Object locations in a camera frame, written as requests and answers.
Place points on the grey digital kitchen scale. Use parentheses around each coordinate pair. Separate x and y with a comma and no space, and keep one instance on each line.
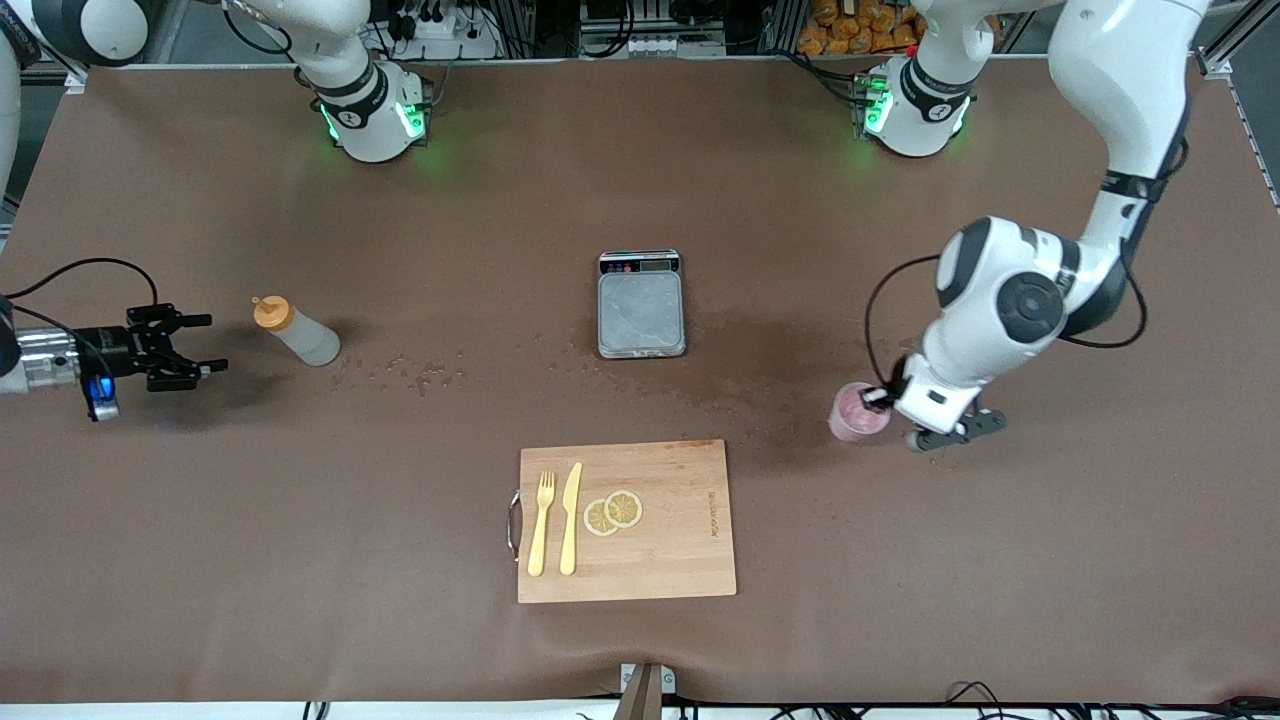
(641,315)

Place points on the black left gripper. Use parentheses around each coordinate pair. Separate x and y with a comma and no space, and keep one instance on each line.
(886,391)

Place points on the white power strip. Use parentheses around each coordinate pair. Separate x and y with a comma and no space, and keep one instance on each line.
(440,30)

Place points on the sauce bottle with orange cap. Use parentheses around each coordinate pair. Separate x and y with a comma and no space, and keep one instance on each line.
(305,340)

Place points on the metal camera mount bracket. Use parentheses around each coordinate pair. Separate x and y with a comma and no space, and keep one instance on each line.
(645,690)

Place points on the wooden cutting board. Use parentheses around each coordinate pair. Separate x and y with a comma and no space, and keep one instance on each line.
(680,540)

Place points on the lemon slice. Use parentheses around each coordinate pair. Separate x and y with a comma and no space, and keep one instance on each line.
(625,508)
(596,520)

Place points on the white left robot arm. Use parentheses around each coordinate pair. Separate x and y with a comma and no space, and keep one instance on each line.
(1120,90)

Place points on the pink plastic cup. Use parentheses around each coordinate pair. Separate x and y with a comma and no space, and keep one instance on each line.
(852,420)

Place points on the pile of orange snack packs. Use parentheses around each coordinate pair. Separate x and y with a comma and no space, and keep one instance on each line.
(850,25)

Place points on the aluminium frame corner bracket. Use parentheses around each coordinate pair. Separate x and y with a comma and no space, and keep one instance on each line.
(76,80)
(1218,64)

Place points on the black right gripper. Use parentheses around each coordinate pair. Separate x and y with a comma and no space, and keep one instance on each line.
(112,347)

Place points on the yellow plastic fork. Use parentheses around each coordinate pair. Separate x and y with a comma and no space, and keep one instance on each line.
(540,530)

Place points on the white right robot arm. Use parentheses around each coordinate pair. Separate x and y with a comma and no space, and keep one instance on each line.
(365,120)

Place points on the yellow plastic knife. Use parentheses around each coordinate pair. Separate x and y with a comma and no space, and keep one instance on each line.
(570,520)

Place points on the brown table cover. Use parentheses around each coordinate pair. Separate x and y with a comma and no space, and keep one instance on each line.
(300,520)

